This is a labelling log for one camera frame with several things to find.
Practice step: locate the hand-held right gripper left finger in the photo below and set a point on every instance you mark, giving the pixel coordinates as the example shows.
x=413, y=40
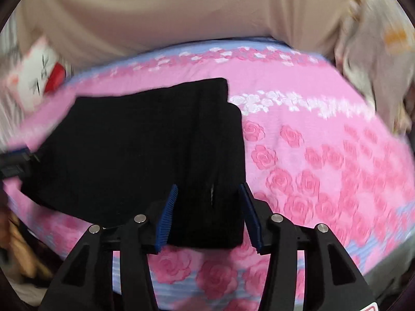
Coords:
x=167, y=217

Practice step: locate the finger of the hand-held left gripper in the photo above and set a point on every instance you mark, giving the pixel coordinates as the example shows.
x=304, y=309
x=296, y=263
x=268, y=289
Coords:
x=16, y=163

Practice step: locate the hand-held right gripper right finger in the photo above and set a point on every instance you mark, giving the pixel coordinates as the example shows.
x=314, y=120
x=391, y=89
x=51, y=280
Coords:
x=251, y=217

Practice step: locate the black pants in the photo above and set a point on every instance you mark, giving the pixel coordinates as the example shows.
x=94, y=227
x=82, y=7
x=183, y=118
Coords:
x=129, y=152

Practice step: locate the brown cloth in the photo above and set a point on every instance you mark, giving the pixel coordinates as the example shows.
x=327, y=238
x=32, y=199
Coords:
x=22, y=249

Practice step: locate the cartoon face pillow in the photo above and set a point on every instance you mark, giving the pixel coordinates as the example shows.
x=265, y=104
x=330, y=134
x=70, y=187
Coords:
x=35, y=71

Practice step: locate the pink rose print bedsheet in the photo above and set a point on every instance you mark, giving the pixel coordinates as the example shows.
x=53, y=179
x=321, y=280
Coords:
x=324, y=152

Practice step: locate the white satin curtain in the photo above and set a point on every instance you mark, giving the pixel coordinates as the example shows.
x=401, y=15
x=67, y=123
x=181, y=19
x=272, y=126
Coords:
x=8, y=42

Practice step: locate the pale floral blanket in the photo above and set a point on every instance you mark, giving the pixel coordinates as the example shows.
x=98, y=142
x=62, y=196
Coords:
x=373, y=55

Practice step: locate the beige hanging cloth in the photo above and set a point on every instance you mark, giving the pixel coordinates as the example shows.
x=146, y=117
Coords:
x=162, y=6

